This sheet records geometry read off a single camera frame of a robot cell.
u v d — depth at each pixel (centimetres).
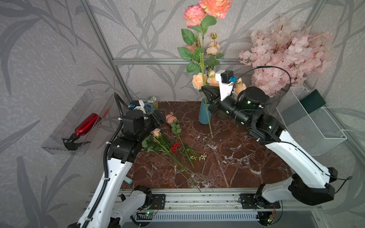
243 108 38
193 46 84
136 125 45
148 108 100
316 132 60
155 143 93
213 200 76
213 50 79
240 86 70
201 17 35
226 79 40
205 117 99
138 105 58
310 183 39
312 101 71
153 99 112
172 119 102
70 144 59
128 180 79
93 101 79
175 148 91
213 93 46
